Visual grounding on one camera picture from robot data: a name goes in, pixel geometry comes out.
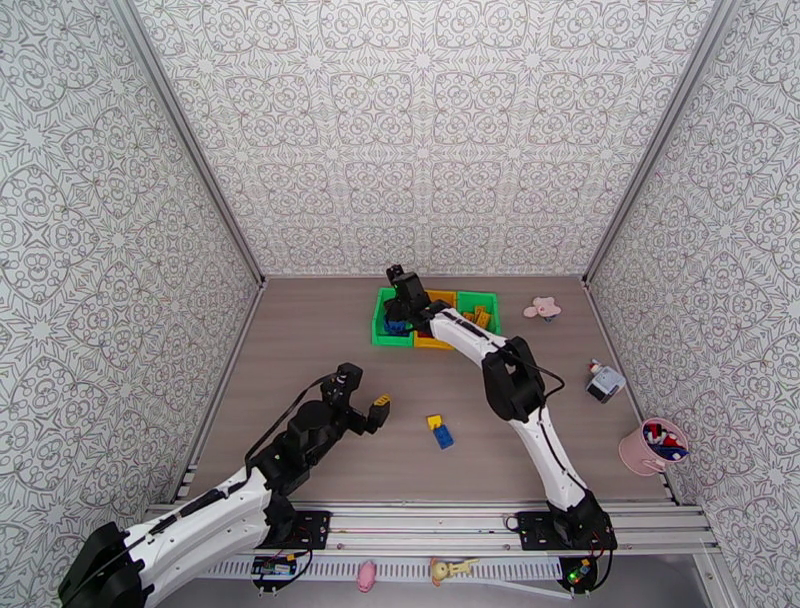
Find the blue toy piece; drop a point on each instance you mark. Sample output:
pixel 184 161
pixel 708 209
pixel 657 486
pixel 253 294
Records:
pixel 678 455

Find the pink flower toy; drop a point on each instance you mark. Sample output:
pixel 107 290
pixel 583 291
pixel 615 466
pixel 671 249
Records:
pixel 541 307

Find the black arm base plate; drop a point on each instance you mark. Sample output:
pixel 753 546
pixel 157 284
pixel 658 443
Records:
pixel 312 530
pixel 537 531

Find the pink bucket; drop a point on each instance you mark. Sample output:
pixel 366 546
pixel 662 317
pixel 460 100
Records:
pixel 640 459

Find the grey white small device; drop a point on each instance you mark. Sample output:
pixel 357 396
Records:
pixel 605 382

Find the blue lego brick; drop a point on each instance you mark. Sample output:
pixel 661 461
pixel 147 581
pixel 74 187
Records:
pixel 444 437
pixel 395 326

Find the green plastic bin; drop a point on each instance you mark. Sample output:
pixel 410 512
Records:
pixel 378 331
pixel 490 300

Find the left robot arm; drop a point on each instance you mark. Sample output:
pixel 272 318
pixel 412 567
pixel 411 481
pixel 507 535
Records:
pixel 194 531

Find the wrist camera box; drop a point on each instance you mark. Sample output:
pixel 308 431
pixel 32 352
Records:
pixel 348 375
pixel 395 272

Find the aluminium frame post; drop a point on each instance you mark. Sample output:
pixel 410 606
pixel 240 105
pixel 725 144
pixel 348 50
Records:
pixel 663 125
pixel 184 125

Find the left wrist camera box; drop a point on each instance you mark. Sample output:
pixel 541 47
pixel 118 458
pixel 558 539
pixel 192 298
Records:
pixel 348 375

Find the yellow toy figure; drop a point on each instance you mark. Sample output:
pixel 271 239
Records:
pixel 445 570

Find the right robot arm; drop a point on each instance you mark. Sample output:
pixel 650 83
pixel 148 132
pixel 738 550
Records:
pixel 519 381

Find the red toy piece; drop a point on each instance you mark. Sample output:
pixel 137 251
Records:
pixel 654 431

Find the green circuit board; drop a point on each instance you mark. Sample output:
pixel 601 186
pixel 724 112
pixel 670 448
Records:
pixel 274 567

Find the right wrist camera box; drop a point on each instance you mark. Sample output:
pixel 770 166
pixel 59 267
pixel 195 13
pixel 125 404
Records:
pixel 395 272

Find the small circuit board with LED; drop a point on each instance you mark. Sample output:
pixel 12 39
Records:
pixel 581 570

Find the pink toy figure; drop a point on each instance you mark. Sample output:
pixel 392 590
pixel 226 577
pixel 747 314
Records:
pixel 367 575

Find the aluminium rail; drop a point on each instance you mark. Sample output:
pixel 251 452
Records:
pixel 425 531

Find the yellow plastic bin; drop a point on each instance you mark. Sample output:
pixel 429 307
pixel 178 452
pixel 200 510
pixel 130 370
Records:
pixel 437 344

